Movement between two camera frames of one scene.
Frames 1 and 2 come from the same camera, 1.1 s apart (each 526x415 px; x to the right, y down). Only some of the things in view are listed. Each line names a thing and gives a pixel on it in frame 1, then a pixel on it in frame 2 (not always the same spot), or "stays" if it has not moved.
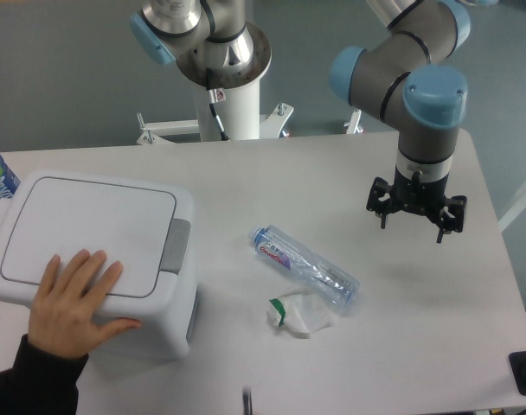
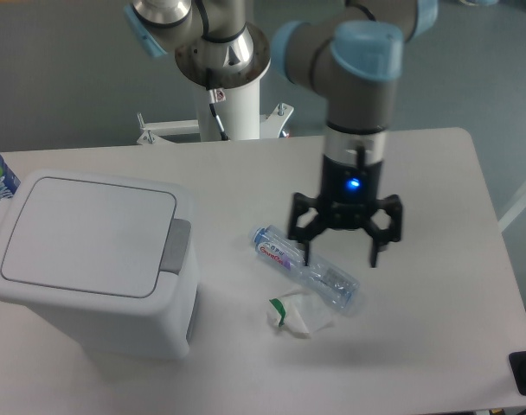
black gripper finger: x=379 y=200 -> x=315 y=226
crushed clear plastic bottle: x=336 y=286 stays
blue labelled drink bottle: x=1 y=182 stays
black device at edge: x=525 y=367 stays
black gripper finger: x=452 y=216 -> x=381 y=238
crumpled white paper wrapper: x=298 y=313 stays
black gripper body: x=418 y=196 -> x=349 y=191
